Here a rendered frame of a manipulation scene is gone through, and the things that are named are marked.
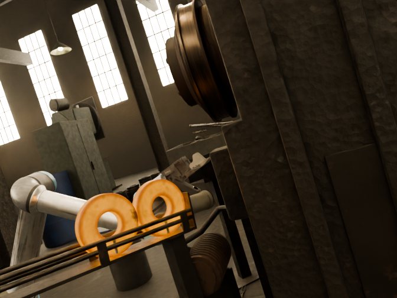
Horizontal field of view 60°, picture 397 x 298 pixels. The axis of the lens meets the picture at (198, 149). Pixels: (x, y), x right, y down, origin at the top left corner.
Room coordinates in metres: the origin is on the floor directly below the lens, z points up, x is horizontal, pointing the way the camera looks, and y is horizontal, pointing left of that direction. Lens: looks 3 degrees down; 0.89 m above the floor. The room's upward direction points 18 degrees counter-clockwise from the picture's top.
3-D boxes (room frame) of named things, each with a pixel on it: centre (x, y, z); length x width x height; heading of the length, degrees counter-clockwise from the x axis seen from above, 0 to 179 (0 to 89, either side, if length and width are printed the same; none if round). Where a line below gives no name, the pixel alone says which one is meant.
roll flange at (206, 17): (1.34, -0.22, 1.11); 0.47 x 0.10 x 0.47; 164
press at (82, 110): (9.05, 2.84, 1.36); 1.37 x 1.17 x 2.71; 64
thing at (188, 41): (1.36, -0.14, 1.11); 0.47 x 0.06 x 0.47; 164
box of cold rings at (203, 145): (4.19, -0.22, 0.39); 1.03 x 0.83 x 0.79; 78
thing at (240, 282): (1.93, -0.03, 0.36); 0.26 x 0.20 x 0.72; 19
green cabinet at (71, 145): (4.89, 1.72, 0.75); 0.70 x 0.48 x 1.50; 164
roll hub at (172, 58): (1.39, -0.04, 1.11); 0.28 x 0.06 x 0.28; 164
